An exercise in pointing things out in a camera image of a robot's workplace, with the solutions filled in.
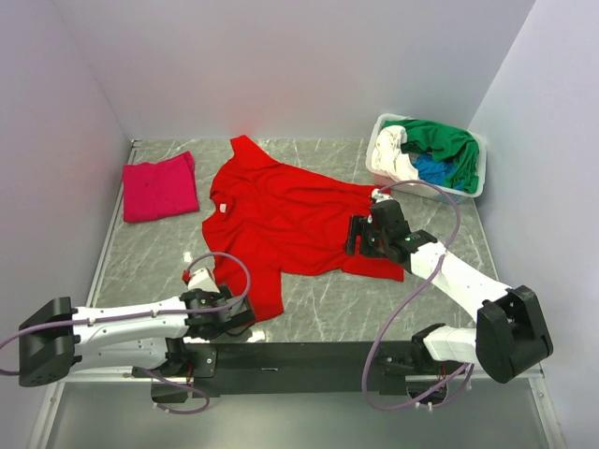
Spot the red t-shirt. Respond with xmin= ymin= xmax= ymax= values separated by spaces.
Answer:
xmin=202 ymin=136 xmax=404 ymax=322

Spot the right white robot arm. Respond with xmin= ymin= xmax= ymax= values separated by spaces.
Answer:
xmin=345 ymin=195 xmax=553 ymax=384

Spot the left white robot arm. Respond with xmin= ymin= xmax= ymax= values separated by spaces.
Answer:
xmin=18 ymin=285 xmax=256 ymax=387

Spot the white plastic laundry basket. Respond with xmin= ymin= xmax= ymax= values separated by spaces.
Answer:
xmin=365 ymin=112 xmax=488 ymax=203

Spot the white t-shirt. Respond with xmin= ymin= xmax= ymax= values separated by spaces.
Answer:
xmin=371 ymin=125 xmax=419 ymax=181

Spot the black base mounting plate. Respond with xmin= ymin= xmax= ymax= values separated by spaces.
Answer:
xmin=130 ymin=340 xmax=465 ymax=398

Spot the blue t-shirt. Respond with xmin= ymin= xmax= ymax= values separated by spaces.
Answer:
xmin=413 ymin=153 xmax=463 ymax=191

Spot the green t-shirt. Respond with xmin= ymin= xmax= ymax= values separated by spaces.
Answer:
xmin=383 ymin=119 xmax=479 ymax=194

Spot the folded magenta t-shirt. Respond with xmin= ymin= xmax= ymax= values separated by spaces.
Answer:
xmin=122 ymin=152 xmax=199 ymax=224

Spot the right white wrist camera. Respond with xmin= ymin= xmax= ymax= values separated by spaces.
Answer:
xmin=371 ymin=188 xmax=393 ymax=204

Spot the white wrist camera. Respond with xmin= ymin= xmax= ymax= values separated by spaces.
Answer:
xmin=371 ymin=188 xmax=393 ymax=204
xmin=182 ymin=268 xmax=219 ymax=293

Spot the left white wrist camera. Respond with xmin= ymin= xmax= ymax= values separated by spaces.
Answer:
xmin=182 ymin=268 xmax=219 ymax=293

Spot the aluminium frame rail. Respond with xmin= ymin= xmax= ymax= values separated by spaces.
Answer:
xmin=60 ymin=364 xmax=544 ymax=384

